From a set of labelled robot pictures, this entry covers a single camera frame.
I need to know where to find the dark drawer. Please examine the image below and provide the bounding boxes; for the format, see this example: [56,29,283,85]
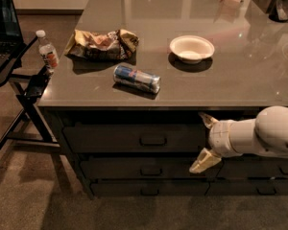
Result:
[205,179,288,196]
[218,157,288,179]
[62,124,205,153]
[80,157,221,179]
[90,180,209,196]

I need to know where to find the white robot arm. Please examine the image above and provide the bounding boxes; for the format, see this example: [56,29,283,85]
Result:
[189,106,288,173]

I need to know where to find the black laptop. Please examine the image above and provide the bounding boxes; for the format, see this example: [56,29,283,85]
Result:
[0,0,25,72]

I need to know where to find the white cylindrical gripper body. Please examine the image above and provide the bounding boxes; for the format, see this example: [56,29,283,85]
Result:
[208,120,241,157]

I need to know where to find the blue silver energy drink can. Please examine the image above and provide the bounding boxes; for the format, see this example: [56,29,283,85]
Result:
[113,65,160,94]

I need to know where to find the grey drawer cabinet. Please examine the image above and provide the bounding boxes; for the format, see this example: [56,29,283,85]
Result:
[39,0,288,196]

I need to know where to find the white paper bowl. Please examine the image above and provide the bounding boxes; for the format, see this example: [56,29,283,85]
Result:
[170,35,215,64]

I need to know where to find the clear plastic water bottle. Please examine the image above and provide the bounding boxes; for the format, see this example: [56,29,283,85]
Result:
[36,30,60,76]

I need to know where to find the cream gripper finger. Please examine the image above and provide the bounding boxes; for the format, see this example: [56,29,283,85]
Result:
[199,112,218,129]
[189,148,222,173]

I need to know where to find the black laptop stand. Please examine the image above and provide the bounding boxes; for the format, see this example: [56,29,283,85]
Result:
[0,35,57,150]

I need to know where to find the crumpled chip bag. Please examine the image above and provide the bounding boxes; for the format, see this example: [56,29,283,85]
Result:
[64,29,139,61]

